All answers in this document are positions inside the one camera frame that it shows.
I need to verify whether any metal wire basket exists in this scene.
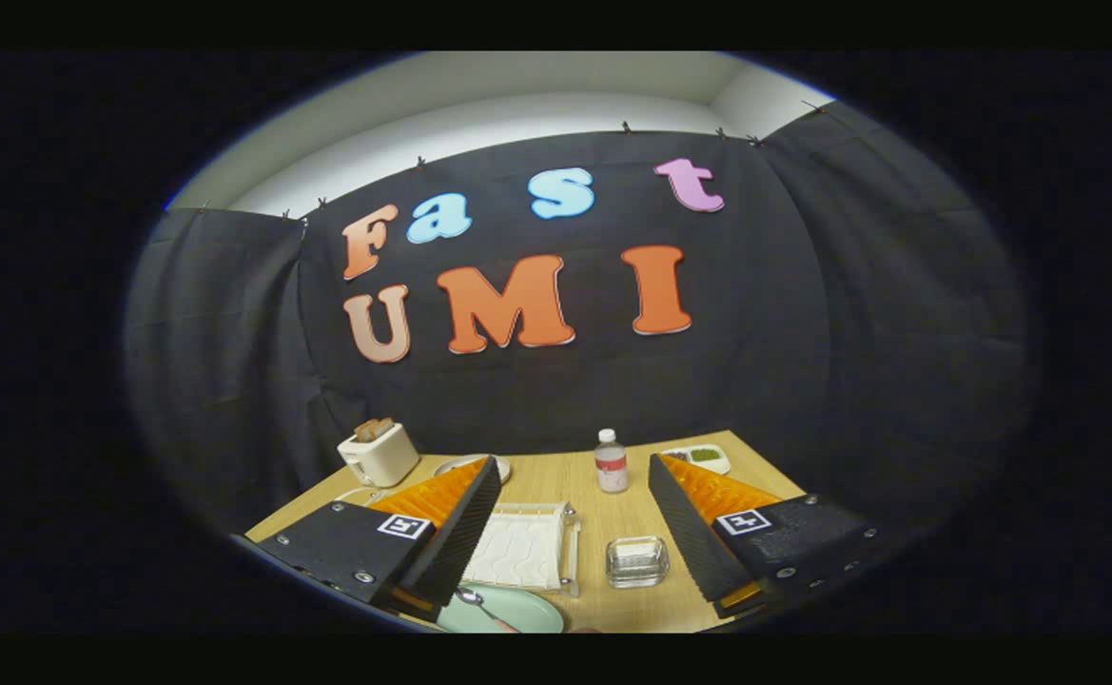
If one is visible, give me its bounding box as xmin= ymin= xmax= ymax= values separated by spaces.
xmin=605 ymin=536 xmax=671 ymax=589

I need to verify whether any white toaster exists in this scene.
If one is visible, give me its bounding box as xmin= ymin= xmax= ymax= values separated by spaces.
xmin=338 ymin=422 xmax=420 ymax=489

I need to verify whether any pale green plate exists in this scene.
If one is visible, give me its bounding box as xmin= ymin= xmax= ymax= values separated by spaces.
xmin=437 ymin=583 xmax=566 ymax=634

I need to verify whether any white divided condiment dish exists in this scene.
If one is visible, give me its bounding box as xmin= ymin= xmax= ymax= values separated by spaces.
xmin=660 ymin=444 xmax=732 ymax=476

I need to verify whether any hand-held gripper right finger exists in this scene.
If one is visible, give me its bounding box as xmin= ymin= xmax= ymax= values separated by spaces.
xmin=648 ymin=453 xmax=887 ymax=619

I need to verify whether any white plate with meat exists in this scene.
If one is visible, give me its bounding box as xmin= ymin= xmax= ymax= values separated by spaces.
xmin=433 ymin=454 xmax=512 ymax=484

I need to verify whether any white wire dish rack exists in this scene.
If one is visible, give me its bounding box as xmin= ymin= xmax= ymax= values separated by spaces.
xmin=332 ymin=485 xmax=583 ymax=598

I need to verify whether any clear red-label bottle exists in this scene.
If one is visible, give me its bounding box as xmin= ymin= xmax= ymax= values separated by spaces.
xmin=595 ymin=428 xmax=630 ymax=494

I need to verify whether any pink-handled metal spoon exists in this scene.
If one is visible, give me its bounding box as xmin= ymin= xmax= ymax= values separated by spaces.
xmin=454 ymin=587 xmax=523 ymax=634

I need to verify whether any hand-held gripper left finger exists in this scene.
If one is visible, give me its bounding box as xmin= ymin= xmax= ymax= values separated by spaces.
xmin=256 ymin=455 xmax=503 ymax=624

